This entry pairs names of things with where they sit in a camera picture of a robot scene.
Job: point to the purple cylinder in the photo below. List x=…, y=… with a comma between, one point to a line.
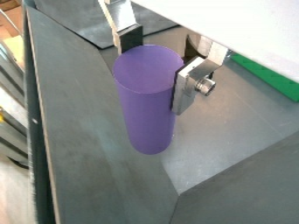
x=144, y=74

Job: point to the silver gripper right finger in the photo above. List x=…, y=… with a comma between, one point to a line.
x=203, y=58

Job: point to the green shape sorter board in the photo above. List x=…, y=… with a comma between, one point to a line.
x=286, y=86

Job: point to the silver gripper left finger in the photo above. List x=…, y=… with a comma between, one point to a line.
x=127, y=31

